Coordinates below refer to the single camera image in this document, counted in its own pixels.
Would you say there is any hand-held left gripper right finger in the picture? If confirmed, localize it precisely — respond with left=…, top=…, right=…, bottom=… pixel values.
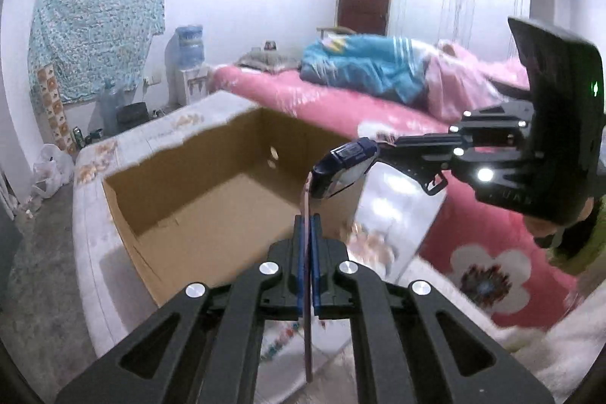
left=311, top=215, right=554, bottom=404

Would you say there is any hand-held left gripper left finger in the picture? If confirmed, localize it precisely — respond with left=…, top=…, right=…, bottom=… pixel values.
left=54, top=215, right=311, bottom=404

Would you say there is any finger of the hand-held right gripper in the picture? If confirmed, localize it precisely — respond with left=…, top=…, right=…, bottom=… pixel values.
left=393, top=101, right=538, bottom=149
left=376, top=146, right=479, bottom=197

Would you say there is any black smartwatch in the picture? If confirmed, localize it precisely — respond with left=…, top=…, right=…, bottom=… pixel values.
left=303, top=138, right=380, bottom=383

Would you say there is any brown cardboard box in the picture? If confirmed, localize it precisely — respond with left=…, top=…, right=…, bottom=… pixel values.
left=102, top=107, right=375, bottom=307

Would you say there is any person's right hand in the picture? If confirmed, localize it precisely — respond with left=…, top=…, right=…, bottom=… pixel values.
left=523, top=201, right=600, bottom=250

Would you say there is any pink blanket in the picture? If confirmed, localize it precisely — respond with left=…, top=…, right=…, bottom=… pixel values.
left=423, top=39, right=531, bottom=123

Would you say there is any pink floral bed sheet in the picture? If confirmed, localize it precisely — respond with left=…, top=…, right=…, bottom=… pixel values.
left=211, top=63, right=588, bottom=329

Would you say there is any blue striped blanket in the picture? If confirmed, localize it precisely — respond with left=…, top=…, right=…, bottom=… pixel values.
left=299, top=32, right=434, bottom=104

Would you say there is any grey pillow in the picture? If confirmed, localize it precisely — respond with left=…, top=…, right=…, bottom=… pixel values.
left=235, top=47, right=301, bottom=73

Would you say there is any white water dispenser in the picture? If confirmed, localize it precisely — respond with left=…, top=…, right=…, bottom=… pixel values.
left=177, top=66, right=211, bottom=106

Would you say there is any clear water jug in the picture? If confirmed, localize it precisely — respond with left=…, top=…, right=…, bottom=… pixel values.
left=98, top=80, right=125, bottom=136

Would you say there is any white plastic bag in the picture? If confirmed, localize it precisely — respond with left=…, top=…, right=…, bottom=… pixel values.
left=32, top=144, right=75, bottom=200

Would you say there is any orange checked cloth strip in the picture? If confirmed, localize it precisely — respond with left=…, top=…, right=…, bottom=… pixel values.
left=35, top=66, right=72, bottom=154

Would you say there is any teal patterned wall cloth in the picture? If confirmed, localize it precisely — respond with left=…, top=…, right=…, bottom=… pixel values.
left=28, top=0, right=166, bottom=102

